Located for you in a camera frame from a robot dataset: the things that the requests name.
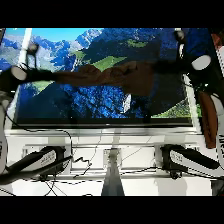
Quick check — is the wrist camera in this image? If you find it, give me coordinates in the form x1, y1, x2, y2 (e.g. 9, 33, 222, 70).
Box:
26, 42, 41, 70
173, 29, 188, 60

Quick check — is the silver frame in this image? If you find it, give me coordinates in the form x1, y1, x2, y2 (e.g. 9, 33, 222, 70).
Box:
4, 127, 224, 197

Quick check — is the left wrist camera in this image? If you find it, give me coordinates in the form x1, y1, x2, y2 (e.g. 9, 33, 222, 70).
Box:
26, 42, 41, 70

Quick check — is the black cable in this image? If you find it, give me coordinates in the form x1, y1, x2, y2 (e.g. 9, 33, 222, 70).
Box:
3, 111, 75, 158
71, 155, 94, 180

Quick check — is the brown garment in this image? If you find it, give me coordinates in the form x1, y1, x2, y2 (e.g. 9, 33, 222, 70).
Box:
197, 89, 220, 150
54, 60, 157, 98

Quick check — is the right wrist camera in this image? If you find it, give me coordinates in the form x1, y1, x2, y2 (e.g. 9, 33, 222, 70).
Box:
173, 29, 188, 60

